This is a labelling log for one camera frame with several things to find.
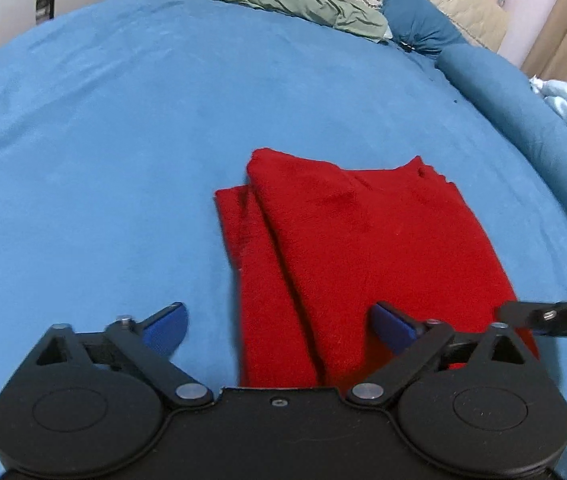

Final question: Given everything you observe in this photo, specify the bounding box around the blue duvet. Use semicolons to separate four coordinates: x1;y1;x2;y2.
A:
435;42;567;267

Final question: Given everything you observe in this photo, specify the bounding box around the red knit sweater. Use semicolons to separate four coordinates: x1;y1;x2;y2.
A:
213;147;540;390

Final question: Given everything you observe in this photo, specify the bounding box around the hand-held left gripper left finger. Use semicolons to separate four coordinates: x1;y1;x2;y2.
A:
36;302;214;409

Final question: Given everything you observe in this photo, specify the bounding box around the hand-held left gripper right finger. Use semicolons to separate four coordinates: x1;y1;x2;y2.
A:
346;301;540;408

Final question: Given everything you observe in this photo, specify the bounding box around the dark blue pillow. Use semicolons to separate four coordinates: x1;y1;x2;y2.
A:
382;0;465;55

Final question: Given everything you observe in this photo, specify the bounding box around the green pillow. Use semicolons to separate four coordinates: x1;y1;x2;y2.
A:
211;0;390;42

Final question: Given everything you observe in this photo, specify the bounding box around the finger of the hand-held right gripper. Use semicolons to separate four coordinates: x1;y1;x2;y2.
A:
495;299;567;337

